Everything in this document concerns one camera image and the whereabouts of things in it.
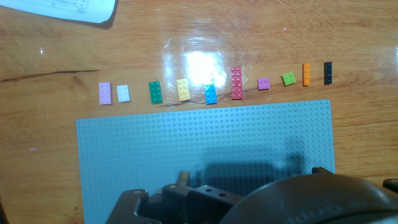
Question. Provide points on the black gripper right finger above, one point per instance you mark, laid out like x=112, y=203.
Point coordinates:
x=202, y=199

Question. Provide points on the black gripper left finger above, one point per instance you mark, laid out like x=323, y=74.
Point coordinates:
x=127, y=202

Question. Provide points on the grey Lego baseplate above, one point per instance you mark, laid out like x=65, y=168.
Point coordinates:
x=186, y=140

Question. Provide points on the narrow orange Lego brick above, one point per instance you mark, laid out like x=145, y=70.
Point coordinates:
x=306, y=74

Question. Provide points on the narrow black Lego brick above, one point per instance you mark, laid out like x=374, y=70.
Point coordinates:
x=328, y=73

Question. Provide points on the blue Lego brick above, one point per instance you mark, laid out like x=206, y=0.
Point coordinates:
x=211, y=95

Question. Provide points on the white Lego brick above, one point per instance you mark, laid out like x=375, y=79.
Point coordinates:
x=123, y=93

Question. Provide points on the yellow Lego brick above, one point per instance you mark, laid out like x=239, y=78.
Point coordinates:
x=183, y=90

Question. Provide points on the light pink Lego brick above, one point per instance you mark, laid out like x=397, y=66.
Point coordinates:
x=105, y=93

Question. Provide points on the dark green Lego brick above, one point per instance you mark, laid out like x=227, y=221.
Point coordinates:
x=155, y=92

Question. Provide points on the long red Lego brick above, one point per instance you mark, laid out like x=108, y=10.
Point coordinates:
x=236, y=83

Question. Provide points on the small magenta Lego plate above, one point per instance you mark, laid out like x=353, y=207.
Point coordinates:
x=263, y=84

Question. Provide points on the small lime green Lego plate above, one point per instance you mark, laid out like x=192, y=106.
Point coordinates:
x=288, y=79

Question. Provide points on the wooden work board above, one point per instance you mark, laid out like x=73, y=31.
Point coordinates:
x=46, y=124

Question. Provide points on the white paper sheets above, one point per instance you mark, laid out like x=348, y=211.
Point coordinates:
x=62, y=9

